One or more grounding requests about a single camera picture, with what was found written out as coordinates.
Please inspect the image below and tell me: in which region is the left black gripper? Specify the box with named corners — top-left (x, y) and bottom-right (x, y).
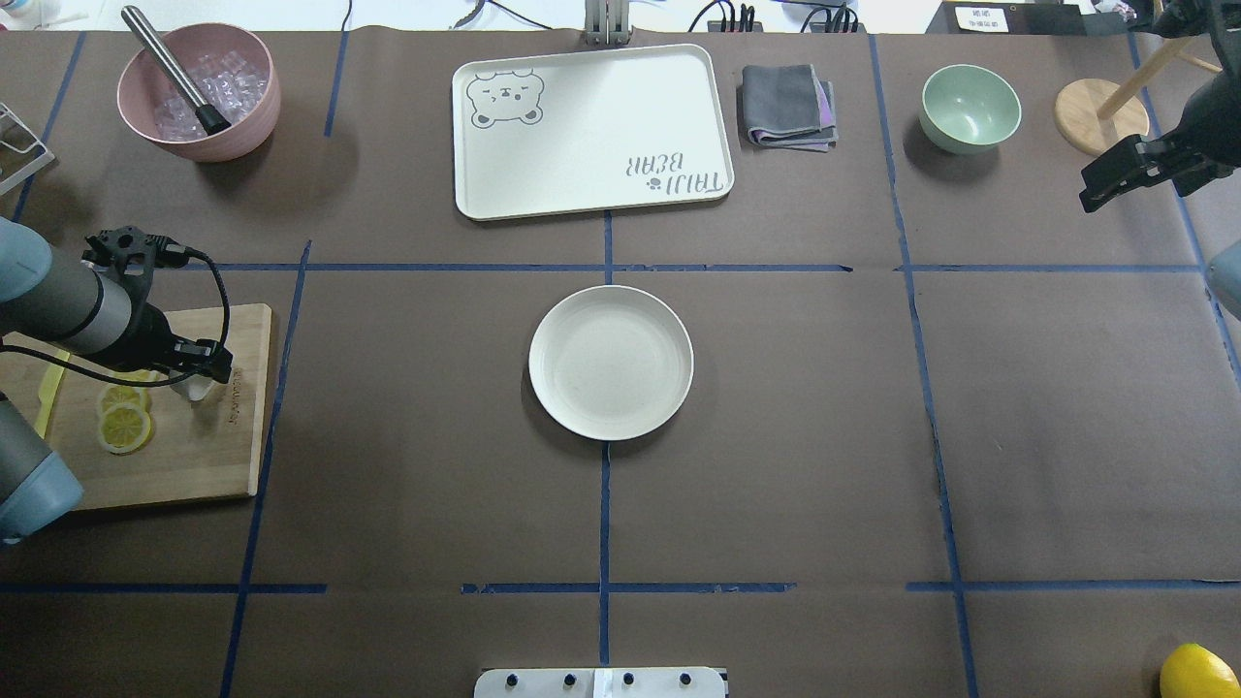
top-left (115, 301), bottom-right (235, 384)

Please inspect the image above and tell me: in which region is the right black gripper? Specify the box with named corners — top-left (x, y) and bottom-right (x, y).
top-left (1080, 75), bottom-right (1240, 212)

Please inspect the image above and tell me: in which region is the cream round plate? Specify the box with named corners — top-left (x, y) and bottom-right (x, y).
top-left (527, 284), bottom-right (695, 441)

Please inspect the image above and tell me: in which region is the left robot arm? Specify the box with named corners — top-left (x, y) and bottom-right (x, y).
top-left (1, 220), bottom-right (235, 545)

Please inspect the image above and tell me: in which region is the white bear tray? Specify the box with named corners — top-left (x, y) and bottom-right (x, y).
top-left (452, 43), bottom-right (735, 221)

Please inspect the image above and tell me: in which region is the wooden mug tree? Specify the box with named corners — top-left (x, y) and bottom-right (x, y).
top-left (1054, 14), bottom-right (1239, 156)

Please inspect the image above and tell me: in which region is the lemon slice top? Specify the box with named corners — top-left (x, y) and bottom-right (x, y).
top-left (110, 369), bottom-right (164, 383)

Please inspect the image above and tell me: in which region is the lemon slice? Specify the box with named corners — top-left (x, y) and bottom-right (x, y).
top-left (96, 385), bottom-right (150, 417)
top-left (96, 402), bottom-right (151, 456)
top-left (110, 369), bottom-right (164, 383)

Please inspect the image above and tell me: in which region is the bamboo cutting board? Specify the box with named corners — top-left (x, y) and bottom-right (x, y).
top-left (46, 303), bottom-right (276, 510)

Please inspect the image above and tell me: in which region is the lemon slice middle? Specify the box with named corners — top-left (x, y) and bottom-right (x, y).
top-left (96, 385), bottom-right (150, 417)

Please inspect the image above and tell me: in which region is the lemon slice bottom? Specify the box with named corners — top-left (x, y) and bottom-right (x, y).
top-left (96, 402), bottom-right (151, 456)

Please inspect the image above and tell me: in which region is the yellow plastic knife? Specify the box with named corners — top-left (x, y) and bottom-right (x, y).
top-left (34, 350), bottom-right (69, 438)

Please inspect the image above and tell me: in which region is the green bowl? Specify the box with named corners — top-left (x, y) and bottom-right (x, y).
top-left (920, 65), bottom-right (1023, 155)

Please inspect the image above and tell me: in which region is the black label box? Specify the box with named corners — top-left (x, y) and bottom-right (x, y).
top-left (925, 1), bottom-right (1090, 36)

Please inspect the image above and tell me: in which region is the steel muddler black tip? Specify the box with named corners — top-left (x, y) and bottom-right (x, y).
top-left (120, 5), bottom-right (232, 137)

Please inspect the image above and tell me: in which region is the white cup rack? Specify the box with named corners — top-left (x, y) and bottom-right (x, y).
top-left (1, 103), bottom-right (56, 196)

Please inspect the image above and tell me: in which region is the pink bowl with ice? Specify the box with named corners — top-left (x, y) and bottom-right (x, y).
top-left (118, 24), bottom-right (282, 163)

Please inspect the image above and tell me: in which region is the grey folded cloth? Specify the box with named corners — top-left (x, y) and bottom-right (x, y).
top-left (741, 65), bottom-right (839, 153)

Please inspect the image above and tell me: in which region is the yellow lemon lower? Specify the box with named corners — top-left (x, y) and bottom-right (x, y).
top-left (1160, 645), bottom-right (1240, 697)

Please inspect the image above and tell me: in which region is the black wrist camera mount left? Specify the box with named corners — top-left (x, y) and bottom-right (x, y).
top-left (81, 226), bottom-right (191, 282)

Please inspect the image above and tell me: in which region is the white pole mount base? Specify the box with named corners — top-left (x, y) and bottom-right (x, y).
top-left (473, 666), bottom-right (730, 697)

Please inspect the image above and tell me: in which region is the aluminium frame post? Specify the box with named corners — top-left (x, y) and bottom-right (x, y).
top-left (585, 0), bottom-right (632, 46)

